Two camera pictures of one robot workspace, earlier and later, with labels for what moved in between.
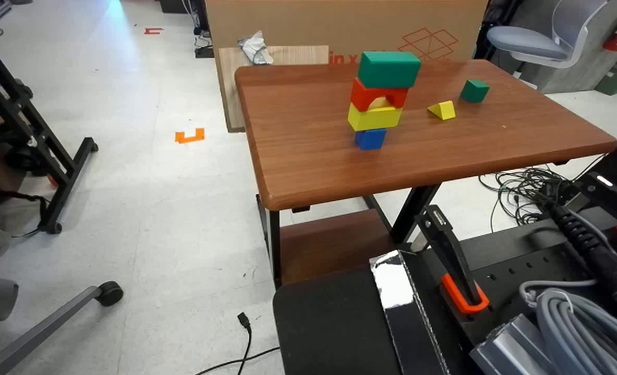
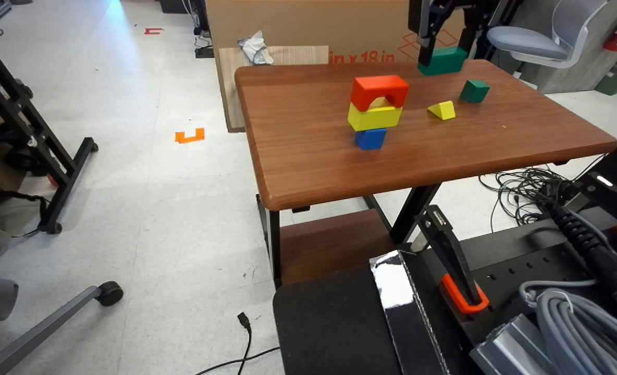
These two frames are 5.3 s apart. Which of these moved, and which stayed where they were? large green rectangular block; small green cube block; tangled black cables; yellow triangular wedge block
Moved: large green rectangular block
Stayed: tangled black cables; small green cube block; yellow triangular wedge block
